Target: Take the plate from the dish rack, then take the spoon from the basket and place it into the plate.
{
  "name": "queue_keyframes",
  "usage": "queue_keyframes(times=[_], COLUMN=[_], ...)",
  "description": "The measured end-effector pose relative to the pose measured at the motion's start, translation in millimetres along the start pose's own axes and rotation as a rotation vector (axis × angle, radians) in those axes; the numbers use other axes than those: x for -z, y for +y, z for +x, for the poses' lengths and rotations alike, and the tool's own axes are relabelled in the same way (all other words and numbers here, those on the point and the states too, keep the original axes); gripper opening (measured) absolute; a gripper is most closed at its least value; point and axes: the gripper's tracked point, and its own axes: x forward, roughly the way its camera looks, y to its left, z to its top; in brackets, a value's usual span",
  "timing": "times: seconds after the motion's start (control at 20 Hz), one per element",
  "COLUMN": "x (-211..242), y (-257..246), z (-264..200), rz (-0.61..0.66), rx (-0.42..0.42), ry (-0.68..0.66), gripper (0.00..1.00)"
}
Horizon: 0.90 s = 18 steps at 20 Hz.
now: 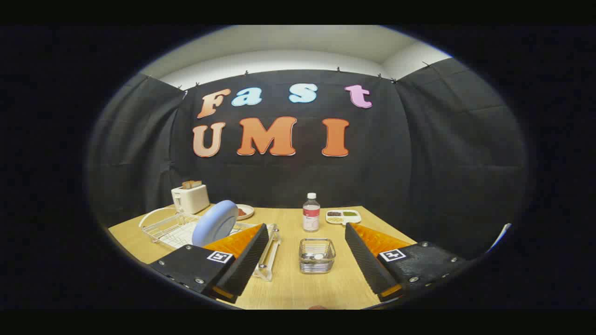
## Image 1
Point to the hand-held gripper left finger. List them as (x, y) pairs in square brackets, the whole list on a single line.
[(249, 260)]

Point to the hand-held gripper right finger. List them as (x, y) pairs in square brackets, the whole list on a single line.
[(365, 260)]

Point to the blue plate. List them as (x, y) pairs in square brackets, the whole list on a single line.
[(214, 223)]

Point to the small beige plate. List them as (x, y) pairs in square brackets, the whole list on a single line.
[(248, 215)]

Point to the white divided condiment tray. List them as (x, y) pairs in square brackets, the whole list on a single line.
[(356, 218)]

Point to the clear bottle with red label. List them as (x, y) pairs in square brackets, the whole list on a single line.
[(311, 218)]

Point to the white toaster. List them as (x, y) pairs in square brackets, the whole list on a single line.
[(191, 200)]

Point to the brown toast slice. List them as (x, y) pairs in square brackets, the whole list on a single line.
[(192, 184)]

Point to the black backdrop cloth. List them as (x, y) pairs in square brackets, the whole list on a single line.
[(396, 163)]

